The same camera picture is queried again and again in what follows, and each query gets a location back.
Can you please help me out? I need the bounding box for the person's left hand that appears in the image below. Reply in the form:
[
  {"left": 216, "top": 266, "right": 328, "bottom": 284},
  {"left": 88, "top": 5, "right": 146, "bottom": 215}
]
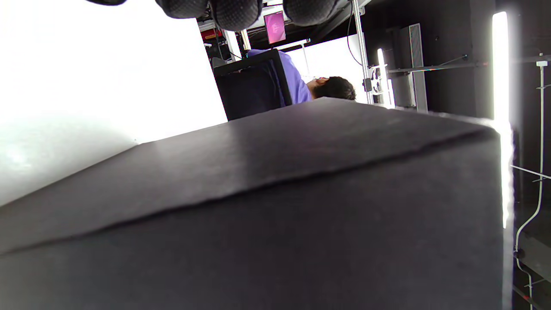
[{"left": 86, "top": 0, "right": 349, "bottom": 31}]

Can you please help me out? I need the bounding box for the black gift box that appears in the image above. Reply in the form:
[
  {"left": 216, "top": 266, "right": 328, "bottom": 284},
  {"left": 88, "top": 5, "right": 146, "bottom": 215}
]
[{"left": 0, "top": 97, "right": 515, "bottom": 310}]

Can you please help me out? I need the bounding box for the computer monitor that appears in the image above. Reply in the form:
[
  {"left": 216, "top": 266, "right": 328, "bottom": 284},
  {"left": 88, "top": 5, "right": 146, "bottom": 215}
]
[{"left": 263, "top": 11, "right": 287, "bottom": 45}]

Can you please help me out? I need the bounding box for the short bright light strip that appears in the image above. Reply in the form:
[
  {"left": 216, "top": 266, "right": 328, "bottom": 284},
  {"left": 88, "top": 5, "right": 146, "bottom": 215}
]
[{"left": 378, "top": 48, "right": 394, "bottom": 108}]

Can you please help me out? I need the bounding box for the grey metal column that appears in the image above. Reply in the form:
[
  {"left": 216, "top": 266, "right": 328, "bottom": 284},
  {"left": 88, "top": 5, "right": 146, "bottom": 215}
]
[{"left": 398, "top": 24, "right": 429, "bottom": 113}]

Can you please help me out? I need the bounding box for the long bright light strip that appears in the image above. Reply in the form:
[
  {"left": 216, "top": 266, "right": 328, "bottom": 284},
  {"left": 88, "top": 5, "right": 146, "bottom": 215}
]
[{"left": 492, "top": 12, "right": 515, "bottom": 229}]

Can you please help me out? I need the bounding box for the aluminium frame beam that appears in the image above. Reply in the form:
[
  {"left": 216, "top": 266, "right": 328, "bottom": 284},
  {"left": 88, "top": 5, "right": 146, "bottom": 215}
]
[{"left": 352, "top": 0, "right": 375, "bottom": 105}]

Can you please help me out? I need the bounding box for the white cable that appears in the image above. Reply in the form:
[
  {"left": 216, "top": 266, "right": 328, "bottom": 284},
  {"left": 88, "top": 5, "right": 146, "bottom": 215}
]
[{"left": 514, "top": 60, "right": 549, "bottom": 310}]

